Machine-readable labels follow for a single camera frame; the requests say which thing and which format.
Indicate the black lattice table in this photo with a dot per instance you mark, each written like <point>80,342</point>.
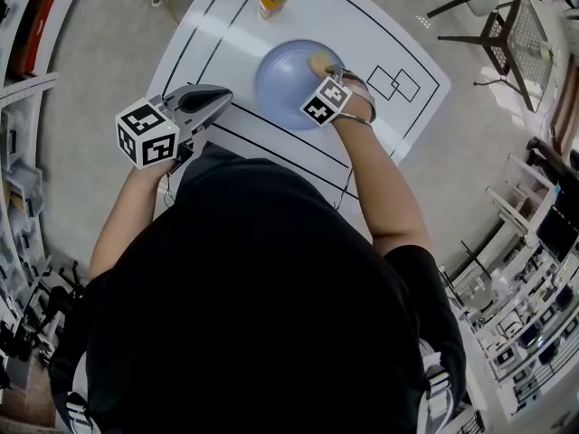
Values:
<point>524,34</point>

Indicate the yellow oil bottle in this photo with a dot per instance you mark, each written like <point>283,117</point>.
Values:
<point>271,2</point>

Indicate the person's right hand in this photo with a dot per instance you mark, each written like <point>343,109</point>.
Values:
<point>359,104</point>

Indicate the small white flower pot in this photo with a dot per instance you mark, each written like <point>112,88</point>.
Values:
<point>546,51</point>

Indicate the person's black shirt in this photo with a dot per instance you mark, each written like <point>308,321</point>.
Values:
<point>253,310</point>

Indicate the red cardboard box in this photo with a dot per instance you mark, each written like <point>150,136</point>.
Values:
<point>38,21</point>

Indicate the big blue plate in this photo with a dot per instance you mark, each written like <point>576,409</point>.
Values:
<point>280,84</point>

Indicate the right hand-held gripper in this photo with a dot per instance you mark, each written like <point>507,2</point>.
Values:
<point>325,102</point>

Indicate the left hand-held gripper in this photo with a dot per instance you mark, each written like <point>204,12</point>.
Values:
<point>147,143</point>

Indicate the yellow sponge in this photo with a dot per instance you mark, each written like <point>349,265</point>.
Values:
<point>319,61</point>

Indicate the person's right forearm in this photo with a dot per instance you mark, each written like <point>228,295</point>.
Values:
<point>384,188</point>

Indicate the black tripod stands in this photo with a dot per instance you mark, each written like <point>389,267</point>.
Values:
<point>36,314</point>

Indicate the person's left forearm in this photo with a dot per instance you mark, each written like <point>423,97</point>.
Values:
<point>122,224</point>

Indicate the white rack with monitors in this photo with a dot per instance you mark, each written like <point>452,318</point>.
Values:
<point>520,333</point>

